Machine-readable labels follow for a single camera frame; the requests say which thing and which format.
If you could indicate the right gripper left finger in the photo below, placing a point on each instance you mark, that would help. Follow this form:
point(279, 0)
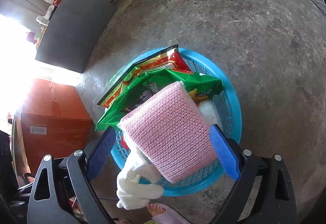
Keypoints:
point(62, 190)

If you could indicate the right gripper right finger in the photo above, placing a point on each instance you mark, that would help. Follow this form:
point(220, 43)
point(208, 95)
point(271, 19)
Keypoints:
point(275, 201)

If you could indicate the white cloth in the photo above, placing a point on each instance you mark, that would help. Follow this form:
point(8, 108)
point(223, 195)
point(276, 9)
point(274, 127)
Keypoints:
point(137, 182)

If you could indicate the pink knitted sponge cloth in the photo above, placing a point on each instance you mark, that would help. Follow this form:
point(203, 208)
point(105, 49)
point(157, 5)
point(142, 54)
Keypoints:
point(171, 132)

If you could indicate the yellow Enaak snack bag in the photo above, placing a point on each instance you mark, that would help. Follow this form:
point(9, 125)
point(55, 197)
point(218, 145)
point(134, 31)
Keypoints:
point(163, 57)

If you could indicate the orange cardboard box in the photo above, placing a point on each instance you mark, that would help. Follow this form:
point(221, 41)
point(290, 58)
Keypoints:
point(54, 121)

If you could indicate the dark grey cabinet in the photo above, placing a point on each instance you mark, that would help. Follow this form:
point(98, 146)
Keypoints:
point(73, 32)

